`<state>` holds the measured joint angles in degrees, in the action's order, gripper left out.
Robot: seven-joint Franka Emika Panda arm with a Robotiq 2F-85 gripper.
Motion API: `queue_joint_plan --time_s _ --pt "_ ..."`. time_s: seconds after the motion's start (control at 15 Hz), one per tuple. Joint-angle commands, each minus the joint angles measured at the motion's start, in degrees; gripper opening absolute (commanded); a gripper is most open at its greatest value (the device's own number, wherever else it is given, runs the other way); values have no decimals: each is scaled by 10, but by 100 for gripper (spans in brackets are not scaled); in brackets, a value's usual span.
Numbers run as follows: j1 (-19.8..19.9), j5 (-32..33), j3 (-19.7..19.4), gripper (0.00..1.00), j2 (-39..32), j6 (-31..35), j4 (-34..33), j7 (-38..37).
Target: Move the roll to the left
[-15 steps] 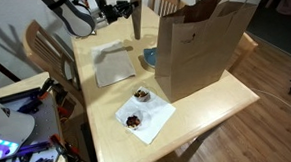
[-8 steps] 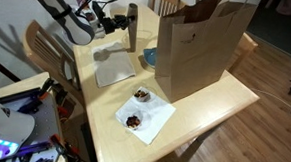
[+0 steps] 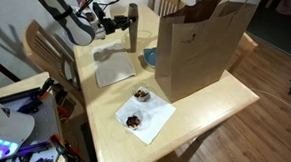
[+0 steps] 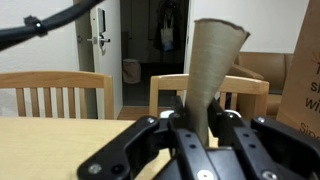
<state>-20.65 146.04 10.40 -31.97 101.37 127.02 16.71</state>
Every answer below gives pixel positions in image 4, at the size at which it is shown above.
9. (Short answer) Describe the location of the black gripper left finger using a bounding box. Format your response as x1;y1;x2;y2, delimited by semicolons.
77;96;234;180

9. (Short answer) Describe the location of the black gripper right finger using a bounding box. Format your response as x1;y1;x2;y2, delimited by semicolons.
208;98;320;180

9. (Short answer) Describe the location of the brown cardboard tube roll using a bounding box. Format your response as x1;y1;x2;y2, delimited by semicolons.
184;18;251;148

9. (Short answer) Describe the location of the brown paper shopping bag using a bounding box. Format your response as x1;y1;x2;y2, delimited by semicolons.
275;0;320;140

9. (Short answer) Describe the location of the light wooden chair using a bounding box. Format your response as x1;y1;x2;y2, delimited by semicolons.
0;70;115;120
148;73;271;124

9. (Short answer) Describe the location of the white entrance door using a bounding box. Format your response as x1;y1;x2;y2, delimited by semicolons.
74;0;123;120

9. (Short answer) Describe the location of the beige laundry basket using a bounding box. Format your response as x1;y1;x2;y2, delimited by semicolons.
122;58;142;85

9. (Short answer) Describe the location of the brown sofa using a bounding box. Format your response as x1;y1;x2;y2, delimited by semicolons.
229;51;295;117

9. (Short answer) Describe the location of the silver door lever lock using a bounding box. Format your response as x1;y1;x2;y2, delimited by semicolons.
86;7;112;57

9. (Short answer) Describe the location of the white tote bag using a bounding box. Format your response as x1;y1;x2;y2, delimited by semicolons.
159;16;177;53

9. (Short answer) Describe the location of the dark hanging coat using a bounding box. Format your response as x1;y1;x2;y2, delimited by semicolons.
154;0;185;51

